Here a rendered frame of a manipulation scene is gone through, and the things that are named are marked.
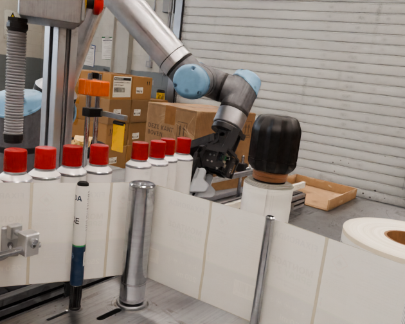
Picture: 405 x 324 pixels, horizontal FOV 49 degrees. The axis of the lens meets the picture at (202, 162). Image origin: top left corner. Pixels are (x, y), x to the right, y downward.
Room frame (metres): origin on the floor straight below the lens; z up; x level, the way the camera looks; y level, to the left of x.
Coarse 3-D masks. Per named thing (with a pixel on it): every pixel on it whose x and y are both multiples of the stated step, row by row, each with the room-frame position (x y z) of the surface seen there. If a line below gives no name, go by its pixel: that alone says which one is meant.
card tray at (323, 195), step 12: (288, 180) 1.79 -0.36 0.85; (300, 180) 1.84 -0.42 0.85; (312, 180) 1.81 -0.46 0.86; (312, 192) 1.70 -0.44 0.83; (324, 192) 1.72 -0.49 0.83; (336, 192) 1.74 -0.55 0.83; (348, 192) 1.62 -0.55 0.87; (312, 204) 1.51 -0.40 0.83; (324, 204) 1.53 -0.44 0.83; (336, 204) 1.53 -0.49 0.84
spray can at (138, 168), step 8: (136, 144) 0.86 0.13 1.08; (144, 144) 0.86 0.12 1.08; (136, 152) 0.86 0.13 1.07; (144, 152) 0.86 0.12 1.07; (136, 160) 0.86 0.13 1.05; (144, 160) 0.86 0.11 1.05; (128, 168) 0.85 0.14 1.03; (136, 168) 0.85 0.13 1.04; (144, 168) 0.85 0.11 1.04; (128, 176) 0.85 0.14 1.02; (136, 176) 0.85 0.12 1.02; (144, 176) 0.85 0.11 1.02
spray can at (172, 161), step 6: (162, 138) 0.96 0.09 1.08; (168, 138) 0.97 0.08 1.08; (168, 144) 0.95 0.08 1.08; (174, 144) 0.96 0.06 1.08; (168, 150) 0.95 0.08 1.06; (174, 150) 0.96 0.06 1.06; (168, 156) 0.95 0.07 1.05; (174, 156) 0.96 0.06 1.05; (168, 162) 0.94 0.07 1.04; (174, 162) 0.95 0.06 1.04; (168, 168) 0.94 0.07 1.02; (174, 168) 0.95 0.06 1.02; (168, 174) 0.94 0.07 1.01; (174, 174) 0.95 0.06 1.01; (168, 180) 0.94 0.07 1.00; (174, 180) 0.96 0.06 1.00; (168, 186) 0.94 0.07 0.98; (174, 186) 0.96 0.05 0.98
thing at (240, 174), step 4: (236, 172) 1.28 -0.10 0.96; (240, 172) 1.29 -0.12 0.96; (244, 172) 1.30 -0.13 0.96; (248, 172) 1.32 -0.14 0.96; (252, 172) 1.34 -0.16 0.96; (216, 176) 1.20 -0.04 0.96; (236, 176) 1.27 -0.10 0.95; (240, 176) 1.29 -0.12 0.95; (244, 176) 1.31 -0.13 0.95; (216, 180) 1.18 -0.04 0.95; (220, 180) 1.20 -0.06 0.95; (224, 180) 1.22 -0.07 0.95
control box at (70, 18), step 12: (24, 0) 0.71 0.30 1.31; (36, 0) 0.71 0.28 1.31; (48, 0) 0.72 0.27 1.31; (60, 0) 0.73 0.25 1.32; (72, 0) 0.73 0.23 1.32; (84, 0) 0.74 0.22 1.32; (24, 12) 0.71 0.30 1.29; (36, 12) 0.71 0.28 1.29; (48, 12) 0.72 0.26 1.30; (60, 12) 0.73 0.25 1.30; (72, 12) 0.73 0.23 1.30; (84, 12) 0.74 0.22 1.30; (48, 24) 0.84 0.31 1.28; (60, 24) 0.80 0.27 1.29; (72, 24) 0.77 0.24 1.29
